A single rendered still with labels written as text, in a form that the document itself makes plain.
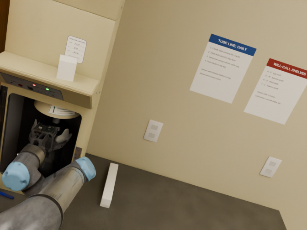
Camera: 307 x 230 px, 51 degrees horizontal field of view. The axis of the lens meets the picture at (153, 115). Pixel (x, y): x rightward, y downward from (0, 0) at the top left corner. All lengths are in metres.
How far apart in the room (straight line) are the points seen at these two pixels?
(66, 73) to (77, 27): 0.15
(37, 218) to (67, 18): 0.61
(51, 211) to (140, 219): 0.78
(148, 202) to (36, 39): 0.86
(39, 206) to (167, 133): 1.02
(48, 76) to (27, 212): 0.47
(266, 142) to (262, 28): 0.56
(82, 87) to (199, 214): 0.88
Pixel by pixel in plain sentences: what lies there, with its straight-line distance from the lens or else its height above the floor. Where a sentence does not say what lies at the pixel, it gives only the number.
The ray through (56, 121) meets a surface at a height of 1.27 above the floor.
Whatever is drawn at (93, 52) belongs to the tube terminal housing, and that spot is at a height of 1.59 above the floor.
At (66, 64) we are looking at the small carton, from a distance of 1.01.
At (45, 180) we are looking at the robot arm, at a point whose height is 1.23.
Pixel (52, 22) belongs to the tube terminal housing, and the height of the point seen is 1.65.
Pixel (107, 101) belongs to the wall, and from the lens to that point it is 1.58.
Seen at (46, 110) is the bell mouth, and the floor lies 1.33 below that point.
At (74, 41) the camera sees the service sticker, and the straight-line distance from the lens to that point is 1.07.
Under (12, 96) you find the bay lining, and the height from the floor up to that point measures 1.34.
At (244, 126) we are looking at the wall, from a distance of 1.64.
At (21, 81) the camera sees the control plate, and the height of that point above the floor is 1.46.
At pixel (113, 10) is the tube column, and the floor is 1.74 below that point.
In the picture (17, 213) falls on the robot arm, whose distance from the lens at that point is 0.69.
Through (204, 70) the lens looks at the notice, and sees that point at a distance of 1.50.
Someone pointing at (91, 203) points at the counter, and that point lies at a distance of 1.44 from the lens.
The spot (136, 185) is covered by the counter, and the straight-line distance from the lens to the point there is 1.60.
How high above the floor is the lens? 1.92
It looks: 25 degrees down
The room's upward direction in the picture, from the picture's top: 19 degrees clockwise
